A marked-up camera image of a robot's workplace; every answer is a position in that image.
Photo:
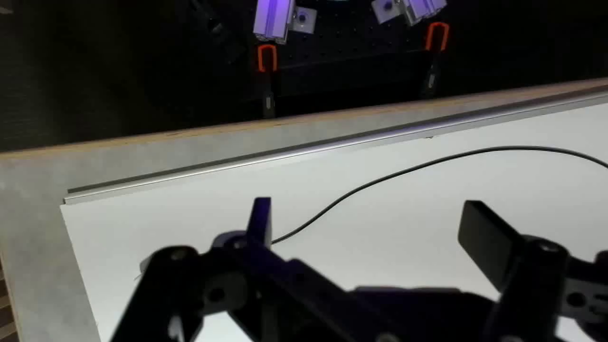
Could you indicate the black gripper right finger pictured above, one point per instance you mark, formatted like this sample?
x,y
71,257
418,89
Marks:
x,y
532,278

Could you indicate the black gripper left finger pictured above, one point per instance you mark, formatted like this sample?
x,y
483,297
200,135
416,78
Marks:
x,y
253,297

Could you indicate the orange black bar clamp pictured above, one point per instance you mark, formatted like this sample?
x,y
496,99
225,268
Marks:
x,y
437,38
266,59

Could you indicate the wooden slat back chair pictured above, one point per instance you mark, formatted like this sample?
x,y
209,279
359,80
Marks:
x,y
4,310

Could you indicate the short aluminium extrusion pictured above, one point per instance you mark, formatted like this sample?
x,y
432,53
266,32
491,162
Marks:
x,y
424,10

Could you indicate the grey metal corner bracket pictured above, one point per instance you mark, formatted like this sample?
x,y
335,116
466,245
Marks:
x,y
386,12
304,19

